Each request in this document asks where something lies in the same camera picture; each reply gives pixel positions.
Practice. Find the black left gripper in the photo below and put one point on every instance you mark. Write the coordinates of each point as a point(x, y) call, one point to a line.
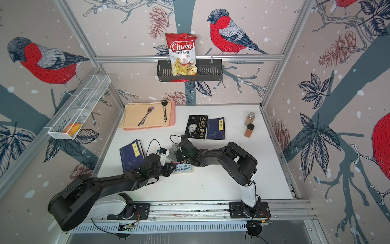
point(168, 171)

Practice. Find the black wall basket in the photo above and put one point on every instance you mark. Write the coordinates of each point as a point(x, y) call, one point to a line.
point(207, 70)

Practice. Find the grey striped cloth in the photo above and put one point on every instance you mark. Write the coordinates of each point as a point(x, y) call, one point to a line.
point(172, 156)

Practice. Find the beige spice jar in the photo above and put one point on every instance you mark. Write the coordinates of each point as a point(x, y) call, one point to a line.
point(250, 118)

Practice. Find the black portrait cover book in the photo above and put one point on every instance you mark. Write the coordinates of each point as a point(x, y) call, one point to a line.
point(197, 127)

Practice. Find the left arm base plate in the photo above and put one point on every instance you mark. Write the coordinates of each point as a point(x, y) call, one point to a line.
point(141, 210)

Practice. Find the orange packet in shelf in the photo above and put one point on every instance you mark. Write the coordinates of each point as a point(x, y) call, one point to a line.
point(72, 129)

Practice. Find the orange spice jar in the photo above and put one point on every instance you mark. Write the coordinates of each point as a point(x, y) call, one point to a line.
point(249, 130)

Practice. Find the beige placemat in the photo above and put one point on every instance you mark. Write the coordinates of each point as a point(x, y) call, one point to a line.
point(143, 117)

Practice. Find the iridescent purple spoon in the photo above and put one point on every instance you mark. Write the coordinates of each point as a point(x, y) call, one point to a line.
point(150, 109)

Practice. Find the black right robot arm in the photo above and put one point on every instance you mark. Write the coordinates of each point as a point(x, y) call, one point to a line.
point(237, 162)

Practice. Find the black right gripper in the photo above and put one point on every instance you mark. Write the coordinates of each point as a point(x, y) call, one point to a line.
point(178, 154)

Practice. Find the black ladle spoon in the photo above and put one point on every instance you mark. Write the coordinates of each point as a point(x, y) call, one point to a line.
point(164, 103)

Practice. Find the red Chuba chips bag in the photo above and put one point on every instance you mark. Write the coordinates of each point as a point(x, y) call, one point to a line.
point(182, 54)

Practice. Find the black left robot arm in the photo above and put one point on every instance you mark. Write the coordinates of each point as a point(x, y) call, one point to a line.
point(71, 206)

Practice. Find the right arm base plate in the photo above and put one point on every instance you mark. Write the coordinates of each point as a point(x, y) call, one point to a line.
point(239, 210)

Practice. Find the Treehouse colourful paperback book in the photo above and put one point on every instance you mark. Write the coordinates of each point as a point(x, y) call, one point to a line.
point(183, 168)

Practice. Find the blue book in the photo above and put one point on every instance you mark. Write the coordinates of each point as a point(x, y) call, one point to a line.
point(132, 156)
point(216, 129)

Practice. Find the white wire wall shelf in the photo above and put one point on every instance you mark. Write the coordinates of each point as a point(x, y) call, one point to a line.
point(81, 105)

